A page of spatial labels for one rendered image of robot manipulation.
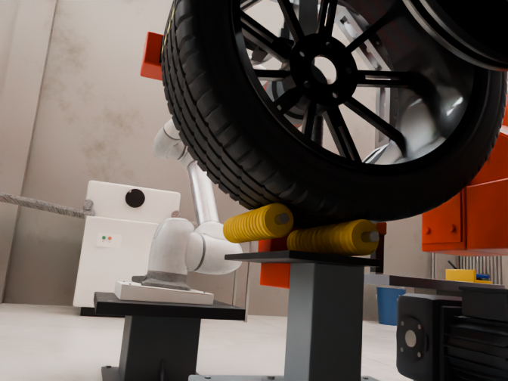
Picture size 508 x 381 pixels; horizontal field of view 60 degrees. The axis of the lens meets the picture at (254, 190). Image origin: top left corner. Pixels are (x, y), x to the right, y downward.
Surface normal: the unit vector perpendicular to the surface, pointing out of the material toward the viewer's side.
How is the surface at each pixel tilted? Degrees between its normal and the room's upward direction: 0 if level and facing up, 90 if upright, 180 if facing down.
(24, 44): 90
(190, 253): 92
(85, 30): 90
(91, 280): 90
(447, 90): 82
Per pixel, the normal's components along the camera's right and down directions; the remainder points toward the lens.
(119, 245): 0.35, -0.15
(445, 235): -0.94, -0.14
